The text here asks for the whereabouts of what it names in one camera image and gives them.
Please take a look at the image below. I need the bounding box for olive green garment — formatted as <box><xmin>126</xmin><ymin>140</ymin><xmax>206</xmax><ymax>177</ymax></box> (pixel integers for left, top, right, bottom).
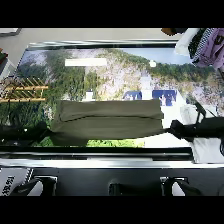
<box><xmin>49</xmin><ymin>98</ymin><xmax>166</xmax><ymax>147</ymax></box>

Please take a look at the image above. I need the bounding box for brown clothes hanger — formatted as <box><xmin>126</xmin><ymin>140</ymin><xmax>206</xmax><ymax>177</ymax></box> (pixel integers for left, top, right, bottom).
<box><xmin>0</xmin><ymin>91</ymin><xmax>47</xmax><ymax>103</ymax></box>
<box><xmin>3</xmin><ymin>77</ymin><xmax>50</xmax><ymax>92</ymax></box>

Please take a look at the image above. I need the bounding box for black and white checked garment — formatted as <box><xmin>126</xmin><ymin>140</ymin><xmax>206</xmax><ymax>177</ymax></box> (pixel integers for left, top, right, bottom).
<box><xmin>188</xmin><ymin>28</ymin><xmax>216</xmax><ymax>61</ymax></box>

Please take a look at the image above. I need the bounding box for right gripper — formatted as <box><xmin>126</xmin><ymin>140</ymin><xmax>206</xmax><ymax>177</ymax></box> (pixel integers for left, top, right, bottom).
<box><xmin>169</xmin><ymin>119</ymin><xmax>196</xmax><ymax>141</ymax></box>

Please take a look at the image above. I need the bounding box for silver frame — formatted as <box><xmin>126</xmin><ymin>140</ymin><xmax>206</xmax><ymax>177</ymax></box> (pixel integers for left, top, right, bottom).
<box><xmin>0</xmin><ymin>150</ymin><xmax>224</xmax><ymax>197</ymax></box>

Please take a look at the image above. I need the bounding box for purple garment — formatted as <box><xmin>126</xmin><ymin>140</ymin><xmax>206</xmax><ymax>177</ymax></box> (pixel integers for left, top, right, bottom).
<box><xmin>195</xmin><ymin>29</ymin><xmax>224</xmax><ymax>70</ymax></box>

